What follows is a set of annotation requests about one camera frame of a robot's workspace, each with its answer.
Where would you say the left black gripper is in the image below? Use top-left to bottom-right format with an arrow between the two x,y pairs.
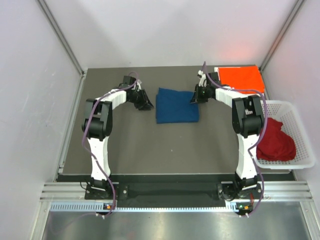
128,88 -> 154,110

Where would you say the red t shirt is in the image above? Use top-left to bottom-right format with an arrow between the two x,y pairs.
256,117 -> 297,162

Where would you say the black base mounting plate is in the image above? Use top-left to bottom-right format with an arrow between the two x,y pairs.
84,182 -> 262,201

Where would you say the white plastic basket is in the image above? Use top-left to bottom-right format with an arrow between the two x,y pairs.
256,100 -> 316,170

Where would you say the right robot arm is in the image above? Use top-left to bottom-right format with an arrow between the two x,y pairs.
190,70 -> 265,201

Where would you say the grey slotted cable duct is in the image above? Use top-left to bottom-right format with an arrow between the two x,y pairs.
50,202 -> 250,213

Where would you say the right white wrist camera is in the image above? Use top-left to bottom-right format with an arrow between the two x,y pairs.
197,70 -> 207,87

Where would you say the blue t shirt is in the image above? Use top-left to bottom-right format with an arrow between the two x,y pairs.
155,88 -> 200,124

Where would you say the folded orange t shirt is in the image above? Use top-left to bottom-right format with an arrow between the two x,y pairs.
216,65 -> 265,94

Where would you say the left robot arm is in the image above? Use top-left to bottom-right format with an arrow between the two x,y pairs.
81,71 -> 154,200

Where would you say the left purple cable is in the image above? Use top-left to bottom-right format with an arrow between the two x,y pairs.
81,71 -> 140,218

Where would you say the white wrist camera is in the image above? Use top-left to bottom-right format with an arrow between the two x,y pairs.
132,79 -> 143,92
197,70 -> 207,87

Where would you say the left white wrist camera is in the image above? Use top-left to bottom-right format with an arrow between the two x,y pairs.
132,79 -> 143,92

